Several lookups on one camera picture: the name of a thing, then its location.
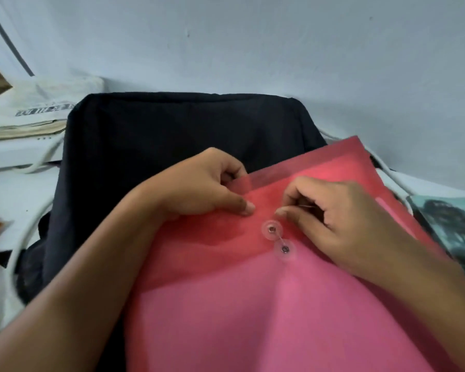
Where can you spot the black fabric backpack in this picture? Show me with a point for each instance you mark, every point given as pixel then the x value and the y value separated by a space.
pixel 159 131

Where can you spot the white printed plastic bag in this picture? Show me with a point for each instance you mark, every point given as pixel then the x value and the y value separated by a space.
pixel 42 96

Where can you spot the person's left forearm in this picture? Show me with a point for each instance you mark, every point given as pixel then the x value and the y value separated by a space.
pixel 73 290

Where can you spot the person's left thumb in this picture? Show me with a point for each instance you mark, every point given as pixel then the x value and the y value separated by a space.
pixel 234 201

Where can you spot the teal cover book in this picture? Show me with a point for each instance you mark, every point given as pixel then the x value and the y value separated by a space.
pixel 449 224

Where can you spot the red plastic envelope folder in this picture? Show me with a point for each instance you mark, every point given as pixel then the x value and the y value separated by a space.
pixel 255 306

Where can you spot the person's right forearm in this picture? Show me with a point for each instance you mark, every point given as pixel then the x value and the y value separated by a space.
pixel 438 302

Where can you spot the person's right thumb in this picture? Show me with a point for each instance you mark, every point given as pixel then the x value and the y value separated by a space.
pixel 302 224

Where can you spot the person's left hand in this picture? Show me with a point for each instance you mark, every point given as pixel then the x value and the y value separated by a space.
pixel 193 185

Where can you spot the dark wall conduit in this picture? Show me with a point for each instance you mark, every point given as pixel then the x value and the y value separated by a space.
pixel 7 36

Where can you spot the stack of yellowed papers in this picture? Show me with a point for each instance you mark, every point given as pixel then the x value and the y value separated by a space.
pixel 23 131

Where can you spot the person's right hand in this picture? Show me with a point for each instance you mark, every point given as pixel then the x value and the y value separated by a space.
pixel 352 224

